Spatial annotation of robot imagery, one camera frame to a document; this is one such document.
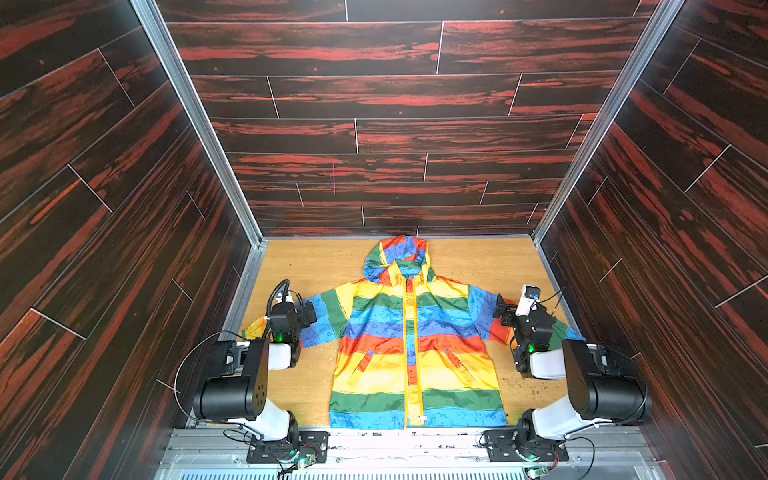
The left green circuit board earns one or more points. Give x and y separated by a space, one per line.
305 460

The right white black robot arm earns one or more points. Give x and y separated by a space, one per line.
603 386

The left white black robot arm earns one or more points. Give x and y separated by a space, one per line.
233 388

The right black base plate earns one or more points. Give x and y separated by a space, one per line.
509 445

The green circuit board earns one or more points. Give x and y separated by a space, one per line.
536 472
305 460

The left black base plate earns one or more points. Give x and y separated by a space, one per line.
286 451

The aluminium front rail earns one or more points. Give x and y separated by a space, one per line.
217 453

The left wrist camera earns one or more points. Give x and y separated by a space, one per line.
289 296

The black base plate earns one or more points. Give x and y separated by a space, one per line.
509 445
286 451

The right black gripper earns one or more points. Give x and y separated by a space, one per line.
508 321

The rainbow striped zip jacket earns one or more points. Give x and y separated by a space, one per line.
405 336

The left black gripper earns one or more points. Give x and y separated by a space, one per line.
300 314

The right green circuit board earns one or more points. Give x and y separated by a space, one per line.
536 472

